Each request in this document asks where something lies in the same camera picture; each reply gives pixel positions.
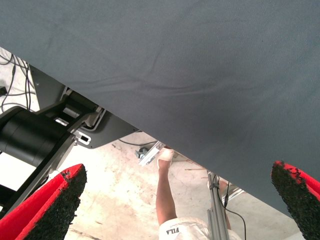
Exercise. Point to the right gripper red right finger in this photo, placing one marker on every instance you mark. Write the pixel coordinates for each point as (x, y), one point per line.
(302, 200)

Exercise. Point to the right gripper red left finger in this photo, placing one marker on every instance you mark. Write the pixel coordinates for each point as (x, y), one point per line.
(30, 215)

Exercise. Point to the aluminium table leg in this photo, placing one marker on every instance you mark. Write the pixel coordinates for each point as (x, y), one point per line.
(216, 215)

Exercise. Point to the aluminium bar with caster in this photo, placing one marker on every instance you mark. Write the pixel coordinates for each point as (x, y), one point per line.
(150, 156)

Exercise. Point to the dark grey table cloth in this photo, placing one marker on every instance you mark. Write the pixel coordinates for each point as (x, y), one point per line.
(175, 62)

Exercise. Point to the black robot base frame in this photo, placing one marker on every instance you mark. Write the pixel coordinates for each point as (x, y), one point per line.
(25, 140)

